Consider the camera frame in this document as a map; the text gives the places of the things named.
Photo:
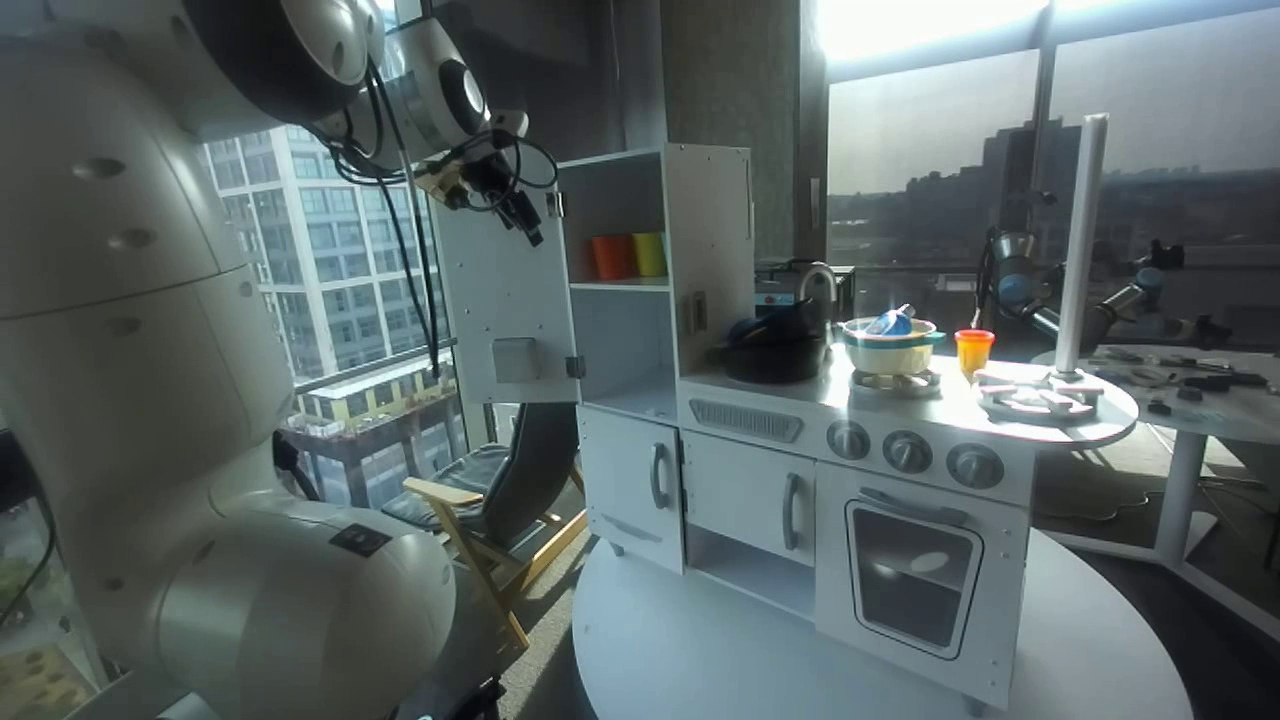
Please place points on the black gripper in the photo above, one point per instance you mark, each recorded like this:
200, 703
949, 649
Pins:
488, 180

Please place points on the tall white dispenser door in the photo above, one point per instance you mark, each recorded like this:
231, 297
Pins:
481, 292

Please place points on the narrow white cabinet door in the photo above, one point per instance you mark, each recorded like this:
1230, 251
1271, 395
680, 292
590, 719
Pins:
625, 487

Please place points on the wide white cabinet door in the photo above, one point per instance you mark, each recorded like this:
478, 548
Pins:
740, 493

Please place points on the white oven door with window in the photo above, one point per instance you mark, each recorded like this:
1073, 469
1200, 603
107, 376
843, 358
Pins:
920, 587

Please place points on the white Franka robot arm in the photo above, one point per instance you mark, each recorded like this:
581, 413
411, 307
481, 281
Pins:
134, 400

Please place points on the orange toy cup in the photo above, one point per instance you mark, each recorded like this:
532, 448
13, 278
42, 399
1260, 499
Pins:
610, 256

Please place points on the yellow toy cup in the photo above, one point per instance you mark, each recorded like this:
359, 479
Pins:
648, 256

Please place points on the grey office building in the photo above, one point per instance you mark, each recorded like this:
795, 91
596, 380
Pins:
333, 255

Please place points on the black toy pot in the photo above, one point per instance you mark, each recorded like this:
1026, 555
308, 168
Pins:
781, 347

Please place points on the white toy kitchen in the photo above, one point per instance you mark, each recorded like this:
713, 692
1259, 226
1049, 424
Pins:
744, 400

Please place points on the wooden chair with grey cushion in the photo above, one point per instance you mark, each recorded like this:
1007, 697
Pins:
461, 515

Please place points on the grey toy faucet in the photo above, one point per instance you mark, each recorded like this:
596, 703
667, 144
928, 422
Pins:
812, 286

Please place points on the white teal toy bowl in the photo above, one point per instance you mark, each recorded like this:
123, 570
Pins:
885, 347

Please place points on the grey round stove knob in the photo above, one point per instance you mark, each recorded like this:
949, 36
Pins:
910, 448
979, 467
851, 441

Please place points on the orange cup with straw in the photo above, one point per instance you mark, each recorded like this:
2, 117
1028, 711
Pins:
973, 353

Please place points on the grey toy stove tray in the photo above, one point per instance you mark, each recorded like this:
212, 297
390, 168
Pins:
1043, 395

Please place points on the white upright pole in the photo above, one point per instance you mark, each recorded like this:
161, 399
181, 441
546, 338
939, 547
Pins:
1081, 243

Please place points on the black tools pile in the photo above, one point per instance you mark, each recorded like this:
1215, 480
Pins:
1193, 371

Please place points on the white side table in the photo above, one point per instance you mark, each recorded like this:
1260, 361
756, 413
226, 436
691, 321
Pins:
1200, 413

